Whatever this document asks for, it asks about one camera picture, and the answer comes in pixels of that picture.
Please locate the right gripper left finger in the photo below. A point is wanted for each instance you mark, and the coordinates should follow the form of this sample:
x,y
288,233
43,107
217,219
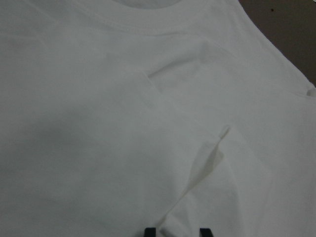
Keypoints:
x,y
150,230

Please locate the white long-sleeve printed shirt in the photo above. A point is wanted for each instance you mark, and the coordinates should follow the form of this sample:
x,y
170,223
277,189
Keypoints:
x,y
117,116

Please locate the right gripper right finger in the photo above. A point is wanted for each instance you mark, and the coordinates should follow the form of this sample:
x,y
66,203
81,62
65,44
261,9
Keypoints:
x,y
205,231

